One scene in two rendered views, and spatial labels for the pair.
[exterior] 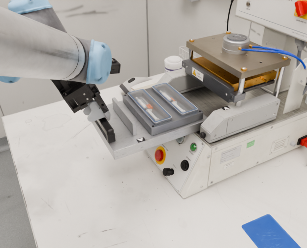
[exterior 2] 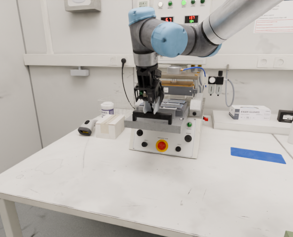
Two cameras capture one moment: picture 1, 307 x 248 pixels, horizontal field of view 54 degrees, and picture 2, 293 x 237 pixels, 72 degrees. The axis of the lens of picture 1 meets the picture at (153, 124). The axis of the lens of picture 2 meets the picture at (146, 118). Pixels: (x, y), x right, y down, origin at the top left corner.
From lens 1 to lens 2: 0.74 m
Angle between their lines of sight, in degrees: 44
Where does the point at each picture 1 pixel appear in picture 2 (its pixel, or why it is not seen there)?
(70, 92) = (155, 86)
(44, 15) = not seen: hidden behind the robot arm
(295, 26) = (194, 59)
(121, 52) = (18, 130)
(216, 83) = (180, 88)
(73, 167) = (113, 179)
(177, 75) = not seen: hidden behind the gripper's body
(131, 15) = (21, 98)
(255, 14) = (167, 59)
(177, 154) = (178, 136)
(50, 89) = not seen: outside the picture
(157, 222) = (203, 173)
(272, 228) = (239, 150)
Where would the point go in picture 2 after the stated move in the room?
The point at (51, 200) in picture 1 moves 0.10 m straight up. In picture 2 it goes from (130, 201) to (129, 176)
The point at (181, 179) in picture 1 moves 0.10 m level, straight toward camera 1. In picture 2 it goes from (189, 148) to (208, 156)
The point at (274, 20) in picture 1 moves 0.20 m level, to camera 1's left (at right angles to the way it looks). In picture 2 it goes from (181, 59) to (158, 60)
